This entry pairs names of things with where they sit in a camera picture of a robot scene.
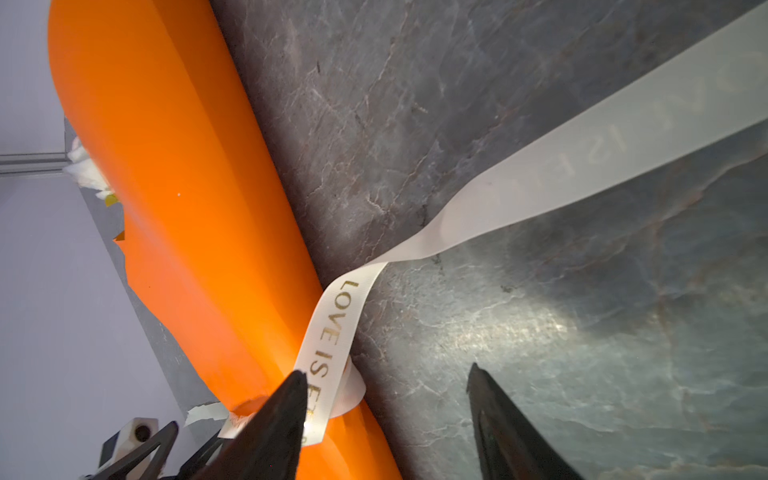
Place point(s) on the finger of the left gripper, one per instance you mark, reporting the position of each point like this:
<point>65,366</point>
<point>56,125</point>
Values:
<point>146,461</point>
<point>199,460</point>

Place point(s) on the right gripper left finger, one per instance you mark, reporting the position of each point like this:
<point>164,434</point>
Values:
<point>269,445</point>

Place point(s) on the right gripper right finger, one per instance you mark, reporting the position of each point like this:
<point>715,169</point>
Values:
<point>508,445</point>

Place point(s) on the orange wrapping paper sheet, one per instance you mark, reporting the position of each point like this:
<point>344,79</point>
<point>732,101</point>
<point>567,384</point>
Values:
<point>211,245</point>

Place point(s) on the cream rose fake flower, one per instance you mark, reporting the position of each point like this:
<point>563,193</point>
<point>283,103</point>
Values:
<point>83,170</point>

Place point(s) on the white ribbon strip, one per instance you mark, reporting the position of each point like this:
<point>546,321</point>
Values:
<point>626,304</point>

